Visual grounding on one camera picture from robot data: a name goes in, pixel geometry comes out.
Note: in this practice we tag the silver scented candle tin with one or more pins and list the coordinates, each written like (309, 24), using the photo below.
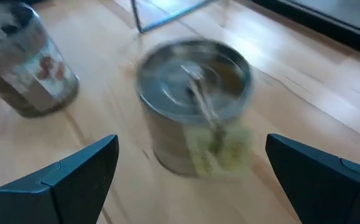
(27, 93)
(167, 93)

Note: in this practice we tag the wooden shelf with black frame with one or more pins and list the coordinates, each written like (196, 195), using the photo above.
(137, 18)

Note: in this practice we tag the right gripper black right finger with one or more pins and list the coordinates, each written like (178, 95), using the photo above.
(329, 193)

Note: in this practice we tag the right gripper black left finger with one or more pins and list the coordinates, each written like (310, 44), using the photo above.
(58, 199)

